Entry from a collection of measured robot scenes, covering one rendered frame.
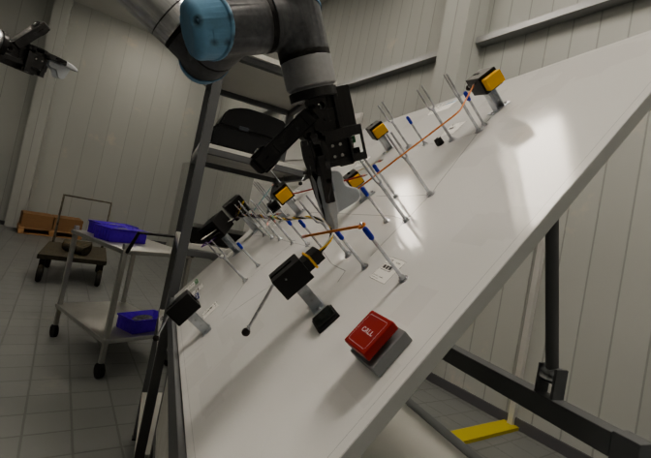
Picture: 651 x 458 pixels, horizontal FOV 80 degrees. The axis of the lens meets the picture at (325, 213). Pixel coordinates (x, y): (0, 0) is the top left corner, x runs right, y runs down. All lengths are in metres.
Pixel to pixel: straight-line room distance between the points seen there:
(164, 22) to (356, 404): 0.57
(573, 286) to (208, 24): 3.15
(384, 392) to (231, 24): 0.46
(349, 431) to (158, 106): 10.66
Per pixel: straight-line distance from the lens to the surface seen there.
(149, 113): 10.87
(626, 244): 3.31
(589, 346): 3.36
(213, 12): 0.54
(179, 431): 0.73
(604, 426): 0.82
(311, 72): 0.57
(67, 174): 10.59
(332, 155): 0.58
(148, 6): 0.67
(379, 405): 0.44
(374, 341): 0.45
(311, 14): 0.59
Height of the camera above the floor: 1.22
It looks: 2 degrees up
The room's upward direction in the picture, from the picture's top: 11 degrees clockwise
